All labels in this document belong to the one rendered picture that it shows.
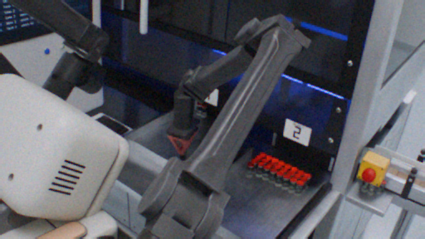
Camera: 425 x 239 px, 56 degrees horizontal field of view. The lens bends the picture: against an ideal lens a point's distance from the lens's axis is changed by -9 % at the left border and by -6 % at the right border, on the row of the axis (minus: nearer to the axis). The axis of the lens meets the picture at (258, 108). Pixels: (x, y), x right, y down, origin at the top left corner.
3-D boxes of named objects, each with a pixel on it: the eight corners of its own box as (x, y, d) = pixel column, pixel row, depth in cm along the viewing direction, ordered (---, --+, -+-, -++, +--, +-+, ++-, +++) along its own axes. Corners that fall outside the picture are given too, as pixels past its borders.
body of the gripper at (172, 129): (200, 124, 127) (201, 103, 123) (185, 141, 119) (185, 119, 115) (181, 119, 129) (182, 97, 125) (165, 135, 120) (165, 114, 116)
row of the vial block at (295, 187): (251, 169, 130) (253, 157, 128) (302, 193, 122) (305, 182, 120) (247, 173, 128) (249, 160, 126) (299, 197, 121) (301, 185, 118)
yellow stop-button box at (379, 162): (363, 166, 125) (370, 147, 122) (385, 176, 122) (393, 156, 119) (355, 178, 119) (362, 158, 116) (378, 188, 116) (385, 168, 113)
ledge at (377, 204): (359, 178, 136) (361, 174, 135) (395, 194, 131) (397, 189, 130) (344, 200, 125) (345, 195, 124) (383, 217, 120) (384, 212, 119)
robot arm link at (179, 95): (172, 94, 115) (192, 96, 115) (178, 82, 120) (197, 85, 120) (171, 114, 118) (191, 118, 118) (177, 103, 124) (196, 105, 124)
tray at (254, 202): (250, 158, 136) (251, 148, 134) (321, 192, 124) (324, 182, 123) (179, 211, 109) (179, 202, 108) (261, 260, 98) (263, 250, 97)
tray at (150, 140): (191, 108, 159) (191, 100, 157) (247, 134, 148) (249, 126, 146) (124, 144, 132) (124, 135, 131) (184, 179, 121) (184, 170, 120)
